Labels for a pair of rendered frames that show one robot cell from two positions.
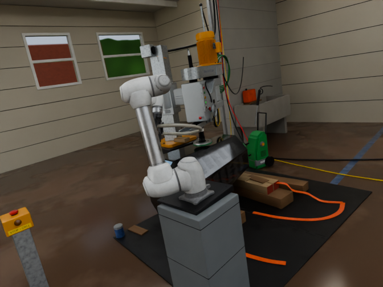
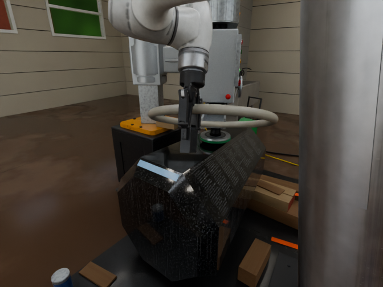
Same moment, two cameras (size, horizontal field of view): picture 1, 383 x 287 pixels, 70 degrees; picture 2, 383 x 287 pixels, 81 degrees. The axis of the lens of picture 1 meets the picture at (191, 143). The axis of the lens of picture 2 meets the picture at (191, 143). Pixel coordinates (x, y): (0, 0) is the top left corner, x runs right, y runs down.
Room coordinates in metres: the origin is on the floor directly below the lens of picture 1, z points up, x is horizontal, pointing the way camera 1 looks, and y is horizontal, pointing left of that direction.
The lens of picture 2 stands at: (1.60, 0.42, 1.40)
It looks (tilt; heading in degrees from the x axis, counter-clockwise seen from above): 22 degrees down; 345
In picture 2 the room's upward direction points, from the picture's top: straight up
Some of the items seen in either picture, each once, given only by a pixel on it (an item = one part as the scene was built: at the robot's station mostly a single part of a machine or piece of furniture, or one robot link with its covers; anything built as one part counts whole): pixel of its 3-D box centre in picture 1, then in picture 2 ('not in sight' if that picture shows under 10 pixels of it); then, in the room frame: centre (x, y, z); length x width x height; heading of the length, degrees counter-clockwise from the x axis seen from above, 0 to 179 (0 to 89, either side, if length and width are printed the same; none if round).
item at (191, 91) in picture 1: (199, 101); (218, 68); (3.09, -0.16, 1.32); 0.36 x 0.22 x 0.45; 157
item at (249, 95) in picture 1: (250, 95); not in sight; (6.04, -1.45, 1.00); 0.50 x 0.22 x 0.33; 133
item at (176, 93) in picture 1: (180, 96); (170, 60); (3.76, 0.05, 1.36); 0.74 x 0.34 x 0.25; 72
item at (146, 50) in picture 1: (148, 51); not in sight; (3.74, 0.36, 2.00); 0.20 x 0.18 x 0.15; 38
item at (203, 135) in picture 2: (202, 142); (215, 135); (3.02, -0.13, 0.87); 0.21 x 0.21 x 0.01
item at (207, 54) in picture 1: (207, 49); not in sight; (3.62, -0.40, 1.90); 0.31 x 0.28 x 0.40; 67
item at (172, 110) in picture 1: (166, 98); (149, 60); (3.83, 0.24, 1.36); 0.35 x 0.35 x 0.41
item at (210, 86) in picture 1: (208, 99); not in sight; (3.37, -0.29, 1.30); 0.74 x 0.23 x 0.49; 157
